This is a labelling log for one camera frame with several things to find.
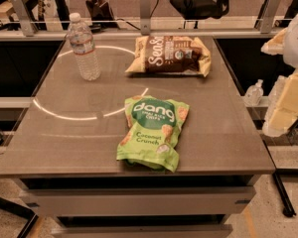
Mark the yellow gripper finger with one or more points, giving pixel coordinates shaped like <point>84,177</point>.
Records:
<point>282,112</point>
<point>275,46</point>

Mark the brown Sensible chip bag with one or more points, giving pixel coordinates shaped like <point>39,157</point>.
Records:
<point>171,54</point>

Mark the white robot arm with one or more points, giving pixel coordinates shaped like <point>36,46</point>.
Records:
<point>290,54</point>

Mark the green Dang chip bag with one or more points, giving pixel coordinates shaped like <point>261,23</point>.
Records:
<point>154,129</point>

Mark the clear sanitizer bottle right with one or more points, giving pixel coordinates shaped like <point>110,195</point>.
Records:
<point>277,88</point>

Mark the clear sanitizer bottle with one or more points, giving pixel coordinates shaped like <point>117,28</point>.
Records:
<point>277,88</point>
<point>253,94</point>

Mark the clear sanitizer bottle left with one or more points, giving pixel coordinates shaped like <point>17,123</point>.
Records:
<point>253,94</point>

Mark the black office chair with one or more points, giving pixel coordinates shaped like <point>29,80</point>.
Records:
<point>201,9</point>

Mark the clear plastic water bottle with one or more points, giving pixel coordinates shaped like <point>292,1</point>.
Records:
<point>83,46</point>

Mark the grey table drawer cabinet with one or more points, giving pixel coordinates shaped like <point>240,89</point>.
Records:
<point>139,206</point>

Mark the glass barrier panel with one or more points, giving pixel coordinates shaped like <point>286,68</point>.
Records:
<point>139,4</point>

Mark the right metal rail bracket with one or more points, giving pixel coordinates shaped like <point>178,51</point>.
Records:
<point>266,21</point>

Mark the metal rail bracket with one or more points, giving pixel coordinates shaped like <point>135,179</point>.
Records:
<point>145,18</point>
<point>266,21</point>
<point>27,26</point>

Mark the middle metal rail bracket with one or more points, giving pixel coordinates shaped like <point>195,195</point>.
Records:
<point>145,18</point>

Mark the left metal rail bracket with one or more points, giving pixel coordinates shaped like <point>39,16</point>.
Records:
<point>27,26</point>

